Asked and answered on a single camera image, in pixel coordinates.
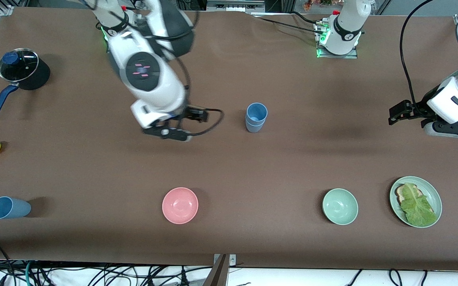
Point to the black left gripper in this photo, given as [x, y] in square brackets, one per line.
[417, 109]

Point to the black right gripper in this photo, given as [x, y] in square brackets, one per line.
[193, 114]

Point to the blue plastic cup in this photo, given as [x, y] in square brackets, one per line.
[257, 111]
[254, 128]
[9, 207]

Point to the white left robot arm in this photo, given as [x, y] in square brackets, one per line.
[348, 24]

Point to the toasted bread slice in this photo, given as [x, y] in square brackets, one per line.
[400, 194]

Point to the pale green plate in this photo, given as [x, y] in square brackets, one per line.
[435, 198]

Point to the pink bowl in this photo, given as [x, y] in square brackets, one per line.
[180, 205]

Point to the green lettuce leaf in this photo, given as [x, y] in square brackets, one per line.
[418, 206]

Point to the pale green bowl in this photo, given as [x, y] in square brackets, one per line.
[340, 206]

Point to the grey metal table leg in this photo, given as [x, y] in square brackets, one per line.
[218, 274]

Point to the glass lid with blue knob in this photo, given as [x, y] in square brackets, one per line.
[20, 65]

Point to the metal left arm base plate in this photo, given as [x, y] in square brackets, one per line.
[320, 51]

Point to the grey metal rail fixture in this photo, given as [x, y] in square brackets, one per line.
[235, 4]

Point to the metal table edge bracket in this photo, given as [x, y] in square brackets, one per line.
[233, 260]

